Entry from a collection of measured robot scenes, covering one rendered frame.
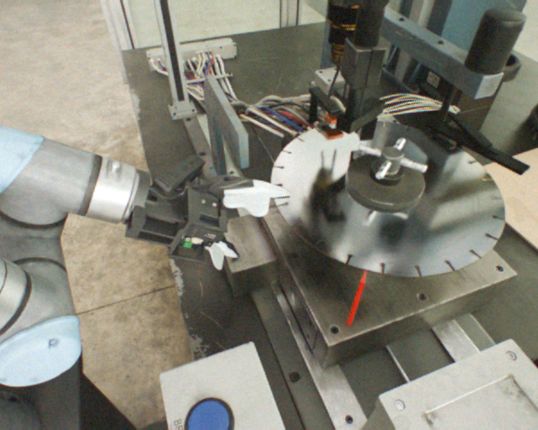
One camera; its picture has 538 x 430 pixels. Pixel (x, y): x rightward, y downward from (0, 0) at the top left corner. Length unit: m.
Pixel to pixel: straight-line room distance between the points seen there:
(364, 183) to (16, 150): 0.42
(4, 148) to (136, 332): 1.16
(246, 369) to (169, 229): 0.19
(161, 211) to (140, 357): 1.07
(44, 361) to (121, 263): 1.34
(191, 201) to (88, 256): 1.38
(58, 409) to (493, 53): 0.82
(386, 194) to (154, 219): 0.31
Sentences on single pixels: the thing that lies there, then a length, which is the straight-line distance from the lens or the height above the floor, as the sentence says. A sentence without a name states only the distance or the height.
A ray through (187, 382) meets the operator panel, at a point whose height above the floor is 0.90.
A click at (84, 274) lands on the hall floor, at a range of 1.77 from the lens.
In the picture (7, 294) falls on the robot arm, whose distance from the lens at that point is 0.39.
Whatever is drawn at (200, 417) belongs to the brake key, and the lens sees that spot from 0.42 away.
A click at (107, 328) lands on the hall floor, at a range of 1.59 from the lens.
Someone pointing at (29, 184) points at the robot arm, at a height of 1.06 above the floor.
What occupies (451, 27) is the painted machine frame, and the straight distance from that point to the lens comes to 1.19.
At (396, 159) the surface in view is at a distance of 0.53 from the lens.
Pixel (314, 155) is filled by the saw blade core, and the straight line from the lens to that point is 0.60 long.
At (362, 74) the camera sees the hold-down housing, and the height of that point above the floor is 1.10.
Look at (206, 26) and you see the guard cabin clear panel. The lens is 1.64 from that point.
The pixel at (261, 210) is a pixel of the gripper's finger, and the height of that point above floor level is 0.97.
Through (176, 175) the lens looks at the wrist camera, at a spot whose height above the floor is 0.99.
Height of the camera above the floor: 1.31
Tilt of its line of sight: 47 degrees down
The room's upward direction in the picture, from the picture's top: straight up
